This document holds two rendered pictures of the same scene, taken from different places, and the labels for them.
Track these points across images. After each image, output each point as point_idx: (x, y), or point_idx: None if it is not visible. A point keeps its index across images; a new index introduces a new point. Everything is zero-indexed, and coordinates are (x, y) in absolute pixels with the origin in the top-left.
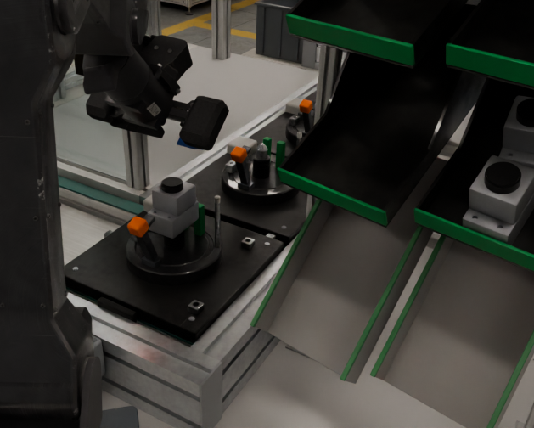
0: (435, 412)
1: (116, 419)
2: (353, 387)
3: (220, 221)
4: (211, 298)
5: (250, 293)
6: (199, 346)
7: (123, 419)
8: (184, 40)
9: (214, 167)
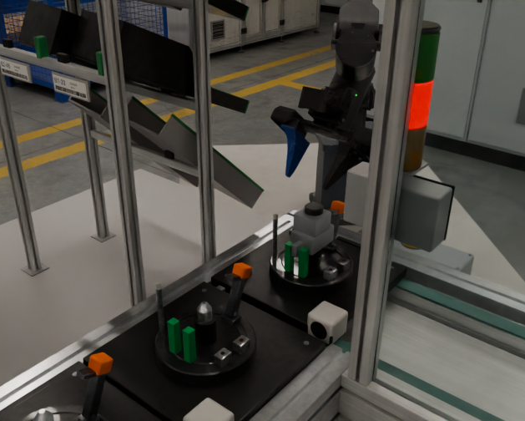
0: (145, 250)
1: (330, 142)
2: (189, 265)
3: (265, 301)
4: (282, 240)
5: (253, 249)
6: (293, 224)
7: (328, 142)
8: (305, 86)
9: (259, 388)
